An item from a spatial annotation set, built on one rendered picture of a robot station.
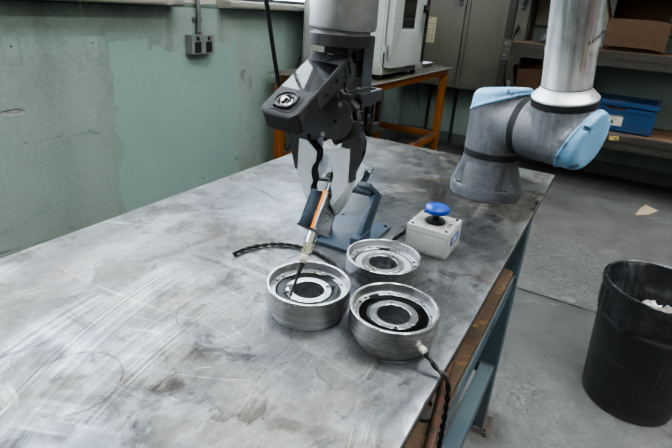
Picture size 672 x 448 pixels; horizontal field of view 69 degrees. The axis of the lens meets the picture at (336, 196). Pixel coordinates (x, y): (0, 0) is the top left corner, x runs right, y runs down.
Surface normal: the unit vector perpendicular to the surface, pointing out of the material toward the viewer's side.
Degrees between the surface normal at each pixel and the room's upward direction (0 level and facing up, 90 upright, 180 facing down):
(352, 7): 90
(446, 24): 90
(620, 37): 83
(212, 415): 0
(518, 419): 0
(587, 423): 0
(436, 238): 90
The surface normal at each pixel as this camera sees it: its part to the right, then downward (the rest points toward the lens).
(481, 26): -0.51, 0.28
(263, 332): 0.07, -0.93
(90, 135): 0.86, 0.24
